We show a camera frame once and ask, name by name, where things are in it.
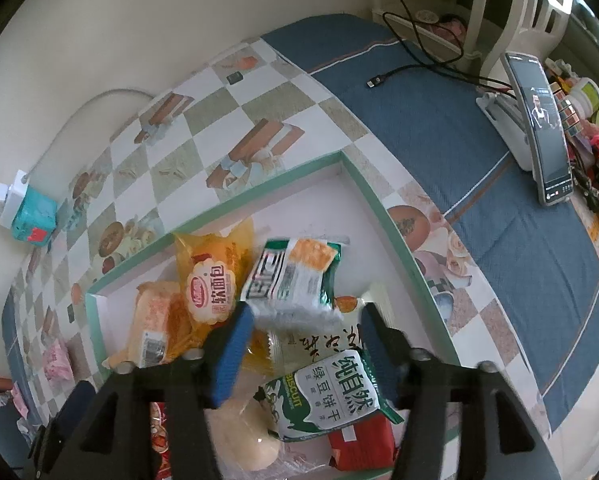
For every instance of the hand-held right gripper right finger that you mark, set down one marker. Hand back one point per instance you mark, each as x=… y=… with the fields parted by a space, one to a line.
x=379 y=355

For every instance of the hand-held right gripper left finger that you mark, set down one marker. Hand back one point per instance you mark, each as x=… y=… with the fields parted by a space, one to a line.
x=229 y=355

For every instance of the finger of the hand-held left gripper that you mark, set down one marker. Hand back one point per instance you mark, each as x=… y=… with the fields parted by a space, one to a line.
x=76 y=405

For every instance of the orange soft bread packet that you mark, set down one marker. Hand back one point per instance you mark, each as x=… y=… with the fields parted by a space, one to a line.
x=209 y=285

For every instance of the green white cracker packet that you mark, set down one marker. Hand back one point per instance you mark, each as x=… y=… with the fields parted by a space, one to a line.
x=299 y=280

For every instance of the white tray with green rim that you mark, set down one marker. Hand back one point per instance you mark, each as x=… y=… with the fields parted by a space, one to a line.
x=329 y=195

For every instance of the pink snack packet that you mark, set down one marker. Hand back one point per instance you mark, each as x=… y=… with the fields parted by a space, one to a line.
x=56 y=365

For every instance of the cream nut snack packet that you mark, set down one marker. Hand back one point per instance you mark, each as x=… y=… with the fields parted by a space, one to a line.
x=324 y=342

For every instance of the small pink wrapper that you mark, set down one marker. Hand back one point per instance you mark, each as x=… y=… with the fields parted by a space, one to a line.
x=16 y=397

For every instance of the green biscuit packet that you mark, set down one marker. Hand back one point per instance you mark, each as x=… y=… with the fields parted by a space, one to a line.
x=329 y=400

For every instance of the round pastry in clear packet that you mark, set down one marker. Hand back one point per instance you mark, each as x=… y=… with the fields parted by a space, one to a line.
x=249 y=435

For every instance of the red cartoon print snack packet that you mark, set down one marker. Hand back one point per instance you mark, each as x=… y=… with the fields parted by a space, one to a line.
x=158 y=435

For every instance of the peach snack packet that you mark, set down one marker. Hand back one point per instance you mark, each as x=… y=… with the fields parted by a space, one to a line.
x=149 y=320

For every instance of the plain red snack packet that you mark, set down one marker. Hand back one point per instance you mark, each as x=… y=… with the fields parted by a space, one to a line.
x=362 y=445

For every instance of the teal and white power strip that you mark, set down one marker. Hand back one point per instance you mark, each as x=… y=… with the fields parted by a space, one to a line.
x=29 y=210

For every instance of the checkered printed tablecloth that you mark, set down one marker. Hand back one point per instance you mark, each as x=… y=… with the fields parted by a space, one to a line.
x=299 y=105

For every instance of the white phone stand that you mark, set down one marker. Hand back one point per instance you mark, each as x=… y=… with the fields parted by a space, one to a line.
x=504 y=125

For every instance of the black smartphone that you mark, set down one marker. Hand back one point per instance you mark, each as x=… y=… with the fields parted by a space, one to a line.
x=544 y=150

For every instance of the multicoloured cube strip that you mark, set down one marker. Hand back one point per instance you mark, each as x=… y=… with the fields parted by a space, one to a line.
x=569 y=110

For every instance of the white jar with green label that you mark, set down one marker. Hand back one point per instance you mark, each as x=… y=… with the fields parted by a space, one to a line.
x=587 y=95

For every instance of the pink item on shelf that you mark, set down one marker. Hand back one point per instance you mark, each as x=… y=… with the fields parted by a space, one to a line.
x=452 y=27

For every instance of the white shelf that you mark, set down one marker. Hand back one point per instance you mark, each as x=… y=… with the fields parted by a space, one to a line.
x=479 y=10

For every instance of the white plastic chair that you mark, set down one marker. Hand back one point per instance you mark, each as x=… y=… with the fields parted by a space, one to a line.
x=524 y=20

